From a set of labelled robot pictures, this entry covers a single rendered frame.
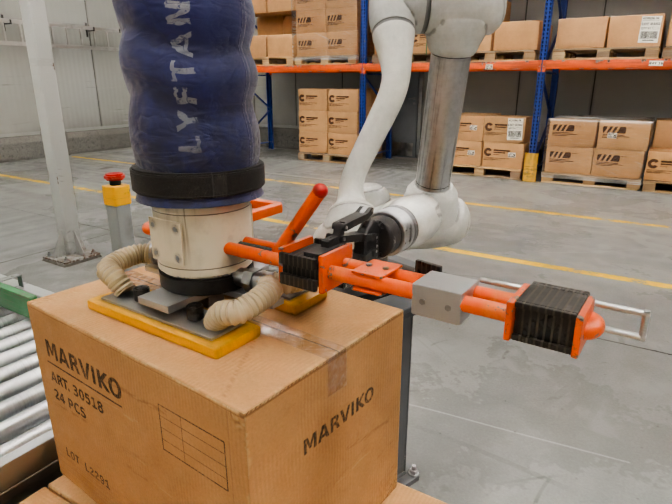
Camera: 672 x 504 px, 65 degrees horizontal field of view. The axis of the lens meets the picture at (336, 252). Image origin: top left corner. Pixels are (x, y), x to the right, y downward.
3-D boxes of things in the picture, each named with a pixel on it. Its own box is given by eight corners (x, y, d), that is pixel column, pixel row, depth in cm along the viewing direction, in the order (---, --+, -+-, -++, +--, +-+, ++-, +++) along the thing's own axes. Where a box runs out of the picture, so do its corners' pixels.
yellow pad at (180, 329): (87, 309, 97) (83, 284, 96) (134, 292, 105) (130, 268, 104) (216, 361, 79) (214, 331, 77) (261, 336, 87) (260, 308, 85)
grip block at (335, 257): (275, 284, 81) (273, 248, 80) (313, 267, 89) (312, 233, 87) (319, 296, 77) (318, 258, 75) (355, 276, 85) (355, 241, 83)
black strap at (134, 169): (104, 189, 90) (100, 166, 89) (207, 170, 108) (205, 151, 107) (194, 206, 78) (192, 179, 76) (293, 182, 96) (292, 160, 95)
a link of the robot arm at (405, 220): (417, 254, 102) (404, 262, 97) (375, 246, 106) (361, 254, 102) (419, 207, 99) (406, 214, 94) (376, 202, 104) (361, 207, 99)
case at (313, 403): (60, 472, 113) (25, 301, 101) (207, 389, 143) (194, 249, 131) (259, 643, 79) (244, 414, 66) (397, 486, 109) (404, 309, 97)
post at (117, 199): (134, 428, 214) (100, 185, 183) (148, 420, 219) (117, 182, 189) (145, 434, 211) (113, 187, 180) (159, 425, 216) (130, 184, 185)
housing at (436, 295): (409, 314, 71) (410, 283, 69) (430, 298, 76) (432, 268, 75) (458, 327, 67) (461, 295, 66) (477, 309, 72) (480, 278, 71)
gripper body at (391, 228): (402, 214, 95) (378, 225, 88) (400, 259, 98) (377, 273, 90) (366, 209, 99) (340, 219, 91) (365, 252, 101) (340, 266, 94)
